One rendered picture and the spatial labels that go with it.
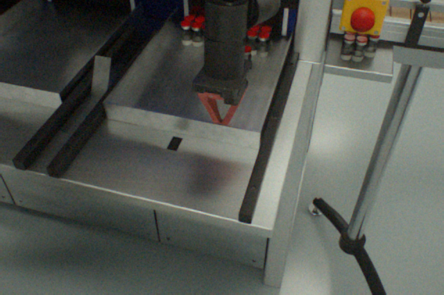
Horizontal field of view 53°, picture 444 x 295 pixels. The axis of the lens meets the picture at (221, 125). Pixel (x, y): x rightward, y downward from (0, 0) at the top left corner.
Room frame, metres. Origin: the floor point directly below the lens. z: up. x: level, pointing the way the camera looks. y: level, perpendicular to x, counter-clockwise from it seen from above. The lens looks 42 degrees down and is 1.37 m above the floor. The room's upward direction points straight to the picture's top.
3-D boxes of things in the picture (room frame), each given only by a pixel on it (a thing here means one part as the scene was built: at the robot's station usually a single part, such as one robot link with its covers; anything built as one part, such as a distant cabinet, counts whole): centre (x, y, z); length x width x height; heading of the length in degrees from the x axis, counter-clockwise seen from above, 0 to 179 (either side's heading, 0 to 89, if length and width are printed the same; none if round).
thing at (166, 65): (0.69, 0.02, 0.90); 0.34 x 0.26 x 0.04; 164
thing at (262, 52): (0.77, -0.01, 0.90); 0.18 x 0.02 x 0.05; 74
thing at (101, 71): (0.59, 0.22, 0.91); 0.14 x 0.03 x 0.06; 164
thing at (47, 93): (0.78, 0.35, 0.90); 0.34 x 0.26 x 0.04; 164
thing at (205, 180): (0.67, 0.20, 0.87); 0.70 x 0.48 x 0.02; 74
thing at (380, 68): (0.76, -0.28, 0.87); 0.14 x 0.13 x 0.02; 164
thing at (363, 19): (0.69, -0.24, 0.99); 0.04 x 0.04 x 0.04; 74
